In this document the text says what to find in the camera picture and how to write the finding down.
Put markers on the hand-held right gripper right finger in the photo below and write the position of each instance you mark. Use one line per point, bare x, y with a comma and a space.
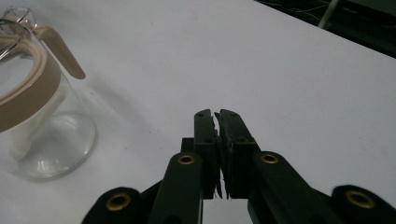
238, 149

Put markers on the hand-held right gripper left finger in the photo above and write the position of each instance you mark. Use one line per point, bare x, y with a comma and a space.
205, 146

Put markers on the white metal stand pole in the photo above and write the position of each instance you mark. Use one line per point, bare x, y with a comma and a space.
327, 12

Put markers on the glass pitcher with beige band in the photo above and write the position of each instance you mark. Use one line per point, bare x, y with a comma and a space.
34, 102

